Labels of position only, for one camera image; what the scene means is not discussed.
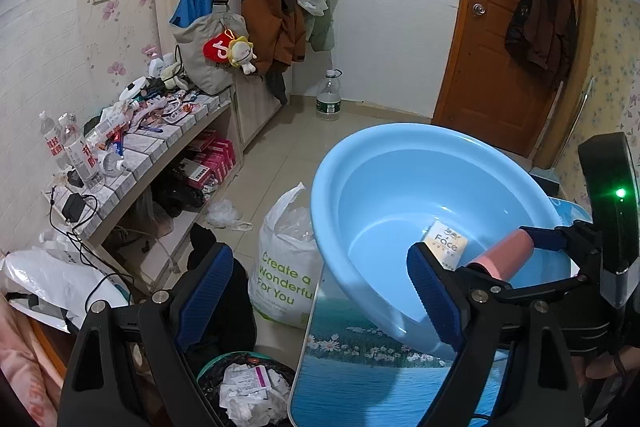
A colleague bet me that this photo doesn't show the white bag with green print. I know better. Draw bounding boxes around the white bag with green print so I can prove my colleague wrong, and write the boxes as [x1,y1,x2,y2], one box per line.
[248,182,325,328]

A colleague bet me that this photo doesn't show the tiled shelf bench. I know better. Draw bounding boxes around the tiled shelf bench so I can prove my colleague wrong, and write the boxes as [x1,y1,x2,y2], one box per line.
[42,84,246,303]

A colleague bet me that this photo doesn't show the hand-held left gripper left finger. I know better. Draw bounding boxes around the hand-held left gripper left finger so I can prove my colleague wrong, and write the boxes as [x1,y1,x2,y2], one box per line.
[57,243,236,427]

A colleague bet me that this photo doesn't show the brown wooden door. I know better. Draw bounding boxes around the brown wooden door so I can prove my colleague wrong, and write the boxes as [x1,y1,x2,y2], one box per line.
[432,0,583,158]

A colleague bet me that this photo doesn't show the round trash bin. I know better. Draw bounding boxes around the round trash bin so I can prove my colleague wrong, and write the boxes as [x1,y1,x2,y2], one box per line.
[196,349,297,427]

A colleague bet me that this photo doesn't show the dark brown jacket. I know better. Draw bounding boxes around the dark brown jacket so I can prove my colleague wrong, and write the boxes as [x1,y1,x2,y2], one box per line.
[504,0,579,90]

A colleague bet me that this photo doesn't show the stack of pink boxes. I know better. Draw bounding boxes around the stack of pink boxes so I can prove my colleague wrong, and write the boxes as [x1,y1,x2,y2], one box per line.
[172,132,237,190]

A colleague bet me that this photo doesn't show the black adapter cable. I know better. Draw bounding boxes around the black adapter cable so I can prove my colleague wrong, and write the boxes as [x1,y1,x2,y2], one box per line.
[49,192,137,314]

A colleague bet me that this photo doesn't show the crumpled white papers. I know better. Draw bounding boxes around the crumpled white papers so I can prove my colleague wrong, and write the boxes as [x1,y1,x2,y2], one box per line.
[220,363,292,426]

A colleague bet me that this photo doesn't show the pile of small packets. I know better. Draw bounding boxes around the pile of small packets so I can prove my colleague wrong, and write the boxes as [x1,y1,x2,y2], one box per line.
[100,87,221,134]

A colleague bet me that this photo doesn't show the black power adapter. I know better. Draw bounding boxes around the black power adapter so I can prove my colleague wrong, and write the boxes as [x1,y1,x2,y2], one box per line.
[61,193,87,224]

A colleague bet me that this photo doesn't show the red heart plush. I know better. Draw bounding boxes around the red heart plush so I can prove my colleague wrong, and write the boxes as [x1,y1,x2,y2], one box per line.
[202,32,236,66]

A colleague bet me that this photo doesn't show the scenery print table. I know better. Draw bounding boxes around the scenery print table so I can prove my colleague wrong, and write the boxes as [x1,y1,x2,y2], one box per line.
[289,194,596,427]

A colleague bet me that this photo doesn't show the pink blanket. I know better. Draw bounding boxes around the pink blanket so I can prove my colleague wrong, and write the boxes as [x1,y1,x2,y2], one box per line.
[0,307,67,427]

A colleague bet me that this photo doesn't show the white round device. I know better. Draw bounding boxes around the white round device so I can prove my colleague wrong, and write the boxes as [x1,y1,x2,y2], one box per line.
[119,77,154,100]

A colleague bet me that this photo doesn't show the white tissue packet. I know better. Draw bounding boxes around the white tissue packet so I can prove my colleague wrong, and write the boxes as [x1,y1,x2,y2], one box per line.
[421,221,471,269]

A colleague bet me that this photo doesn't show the pink tube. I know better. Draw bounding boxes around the pink tube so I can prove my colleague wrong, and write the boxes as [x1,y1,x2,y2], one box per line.
[467,228,535,280]

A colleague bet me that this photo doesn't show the white mailer bag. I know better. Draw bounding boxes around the white mailer bag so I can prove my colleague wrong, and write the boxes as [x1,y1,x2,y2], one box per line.
[0,247,132,334]

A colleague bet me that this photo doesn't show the person's right hand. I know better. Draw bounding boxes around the person's right hand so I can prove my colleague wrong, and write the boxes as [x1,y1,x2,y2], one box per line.
[560,287,640,382]

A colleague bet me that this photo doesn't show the crumpled white plastic bag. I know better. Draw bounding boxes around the crumpled white plastic bag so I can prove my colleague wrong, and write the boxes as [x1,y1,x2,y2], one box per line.
[206,199,254,232]

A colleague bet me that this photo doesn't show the light blue plastic basin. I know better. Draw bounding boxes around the light blue plastic basin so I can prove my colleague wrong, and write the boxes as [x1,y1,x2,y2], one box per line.
[310,123,573,360]

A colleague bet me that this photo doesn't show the yellow-haired plush doll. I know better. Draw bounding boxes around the yellow-haired plush doll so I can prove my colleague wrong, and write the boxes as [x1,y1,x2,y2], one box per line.
[226,34,259,76]

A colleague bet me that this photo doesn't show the large clear water bottle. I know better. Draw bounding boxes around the large clear water bottle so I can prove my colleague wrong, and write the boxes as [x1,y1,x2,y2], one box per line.
[316,69,343,122]

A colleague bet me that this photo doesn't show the brown and orange jacket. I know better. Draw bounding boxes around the brown and orange jacket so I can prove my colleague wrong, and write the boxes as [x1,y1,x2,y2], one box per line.
[240,0,307,106]

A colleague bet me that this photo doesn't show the clear bottle with red label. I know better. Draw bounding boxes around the clear bottle with red label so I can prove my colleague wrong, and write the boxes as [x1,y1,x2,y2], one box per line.
[57,113,104,188]
[39,112,69,170]

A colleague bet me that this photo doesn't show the black bag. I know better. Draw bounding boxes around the black bag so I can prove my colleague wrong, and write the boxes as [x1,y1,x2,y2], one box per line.
[152,179,207,219]

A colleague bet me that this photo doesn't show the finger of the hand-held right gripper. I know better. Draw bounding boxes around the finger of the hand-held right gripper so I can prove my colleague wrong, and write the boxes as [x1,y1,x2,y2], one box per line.
[500,273,592,303]
[519,219,603,275]

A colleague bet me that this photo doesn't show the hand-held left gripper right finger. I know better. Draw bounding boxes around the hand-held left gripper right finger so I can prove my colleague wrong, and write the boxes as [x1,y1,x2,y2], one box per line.
[406,241,586,427]

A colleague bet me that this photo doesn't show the grey bag with blue strap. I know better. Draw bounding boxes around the grey bag with blue strap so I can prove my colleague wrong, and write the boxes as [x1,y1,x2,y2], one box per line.
[169,0,251,96]

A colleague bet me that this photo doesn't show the empty clear plastic bottle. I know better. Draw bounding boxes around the empty clear plastic bottle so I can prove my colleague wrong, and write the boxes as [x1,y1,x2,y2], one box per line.
[85,104,141,148]

